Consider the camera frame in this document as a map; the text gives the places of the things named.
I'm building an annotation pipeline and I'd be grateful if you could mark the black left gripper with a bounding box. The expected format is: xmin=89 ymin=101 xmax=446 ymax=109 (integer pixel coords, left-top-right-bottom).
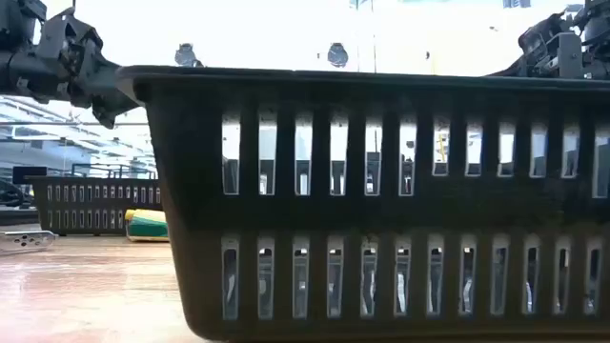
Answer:
xmin=28 ymin=8 xmax=120 ymax=130

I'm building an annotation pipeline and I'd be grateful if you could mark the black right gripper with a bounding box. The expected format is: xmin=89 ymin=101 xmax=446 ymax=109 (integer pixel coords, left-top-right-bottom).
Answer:
xmin=489 ymin=12 xmax=610 ymax=81

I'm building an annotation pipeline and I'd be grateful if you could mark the black slotted plastic basket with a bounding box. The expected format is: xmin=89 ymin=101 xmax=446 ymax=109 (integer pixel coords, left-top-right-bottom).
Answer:
xmin=115 ymin=64 xmax=610 ymax=343
xmin=24 ymin=174 xmax=164 ymax=237

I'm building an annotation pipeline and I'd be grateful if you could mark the dark round ceiling fixture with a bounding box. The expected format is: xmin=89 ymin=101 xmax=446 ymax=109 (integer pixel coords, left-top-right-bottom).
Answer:
xmin=173 ymin=42 xmax=204 ymax=68
xmin=327 ymin=42 xmax=350 ymax=69

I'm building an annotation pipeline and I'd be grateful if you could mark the black monitor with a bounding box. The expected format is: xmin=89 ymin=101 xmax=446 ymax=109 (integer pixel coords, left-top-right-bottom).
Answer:
xmin=12 ymin=166 xmax=49 ymax=186

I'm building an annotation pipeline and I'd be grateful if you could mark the black chair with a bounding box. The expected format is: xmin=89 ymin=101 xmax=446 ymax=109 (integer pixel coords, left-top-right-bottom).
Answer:
xmin=0 ymin=178 xmax=34 ymax=209

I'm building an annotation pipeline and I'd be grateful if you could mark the silver perforated metal bracket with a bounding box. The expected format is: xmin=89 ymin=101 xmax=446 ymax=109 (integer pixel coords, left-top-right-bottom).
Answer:
xmin=0 ymin=230 xmax=57 ymax=256

